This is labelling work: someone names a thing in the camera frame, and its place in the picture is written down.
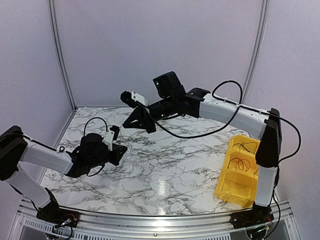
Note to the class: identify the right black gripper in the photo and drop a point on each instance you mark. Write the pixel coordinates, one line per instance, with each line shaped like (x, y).
(144, 121)

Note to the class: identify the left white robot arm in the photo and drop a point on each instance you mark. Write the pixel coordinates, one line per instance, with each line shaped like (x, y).
(16, 147)

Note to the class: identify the aluminium front rail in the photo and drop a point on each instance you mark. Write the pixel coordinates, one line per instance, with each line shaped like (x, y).
(108, 226)

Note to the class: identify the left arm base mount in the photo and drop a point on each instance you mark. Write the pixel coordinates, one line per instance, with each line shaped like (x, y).
(51, 212)

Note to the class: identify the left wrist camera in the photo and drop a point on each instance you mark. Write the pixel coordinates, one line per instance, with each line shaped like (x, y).
(93, 143)

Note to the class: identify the right aluminium frame post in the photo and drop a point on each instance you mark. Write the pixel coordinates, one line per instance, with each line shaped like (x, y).
(260, 33)

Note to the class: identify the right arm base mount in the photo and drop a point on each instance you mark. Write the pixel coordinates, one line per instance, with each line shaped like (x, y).
(255, 216)

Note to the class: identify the left aluminium frame post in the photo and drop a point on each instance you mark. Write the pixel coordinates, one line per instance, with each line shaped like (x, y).
(59, 54)

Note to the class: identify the yellow plastic bin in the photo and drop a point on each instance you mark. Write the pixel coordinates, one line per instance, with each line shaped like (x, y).
(238, 179)

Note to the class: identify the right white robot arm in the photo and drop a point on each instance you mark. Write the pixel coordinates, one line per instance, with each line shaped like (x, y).
(261, 125)

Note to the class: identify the aluminium frame post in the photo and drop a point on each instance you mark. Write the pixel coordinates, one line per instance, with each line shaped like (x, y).
(59, 54)
(260, 33)

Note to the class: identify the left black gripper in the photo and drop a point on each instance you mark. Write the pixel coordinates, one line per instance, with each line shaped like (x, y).
(118, 149)

